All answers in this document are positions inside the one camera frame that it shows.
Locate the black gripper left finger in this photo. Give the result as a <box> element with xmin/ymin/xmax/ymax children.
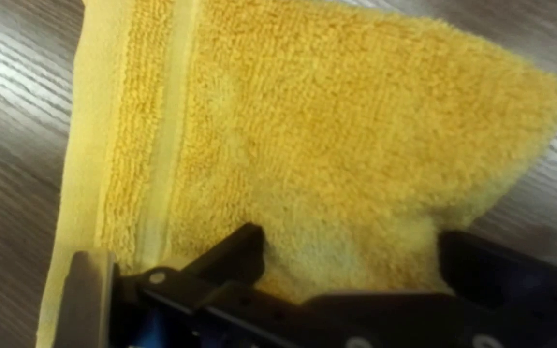
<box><xmin>119</xmin><ymin>224</ymin><xmax>264</xmax><ymax>303</ymax></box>

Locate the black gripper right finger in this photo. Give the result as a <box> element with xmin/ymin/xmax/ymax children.
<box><xmin>438</xmin><ymin>232</ymin><xmax>557</xmax><ymax>323</ymax></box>

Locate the yellow terry towel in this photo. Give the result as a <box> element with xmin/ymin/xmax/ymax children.
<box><xmin>36</xmin><ymin>0</ymin><xmax>557</xmax><ymax>348</ymax></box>

